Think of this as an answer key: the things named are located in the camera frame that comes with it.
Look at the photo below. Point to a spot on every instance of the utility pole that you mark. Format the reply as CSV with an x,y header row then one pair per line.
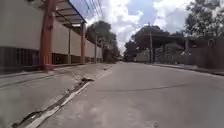
x,y
150,43

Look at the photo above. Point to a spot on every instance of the pavement beside fence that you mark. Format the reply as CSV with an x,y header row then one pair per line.
x,y
196,68

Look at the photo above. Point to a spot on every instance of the dark roofed building with fence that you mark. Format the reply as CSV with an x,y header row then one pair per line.
x,y
173,48

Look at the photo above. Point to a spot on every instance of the grey concrete pavement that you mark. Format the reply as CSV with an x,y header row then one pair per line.
x,y
36,86

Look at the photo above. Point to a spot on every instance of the large tree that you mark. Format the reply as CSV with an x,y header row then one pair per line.
x,y
205,18

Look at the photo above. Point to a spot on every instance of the row of trees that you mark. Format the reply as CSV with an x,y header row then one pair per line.
x,y
103,40

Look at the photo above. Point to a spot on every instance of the grey concrete road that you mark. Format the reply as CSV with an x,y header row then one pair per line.
x,y
143,96

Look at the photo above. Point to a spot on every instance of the building with red columns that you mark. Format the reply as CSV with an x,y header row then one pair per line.
x,y
30,33

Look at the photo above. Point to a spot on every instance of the dark roadside gutter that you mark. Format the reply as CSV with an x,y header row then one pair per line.
x,y
50,108

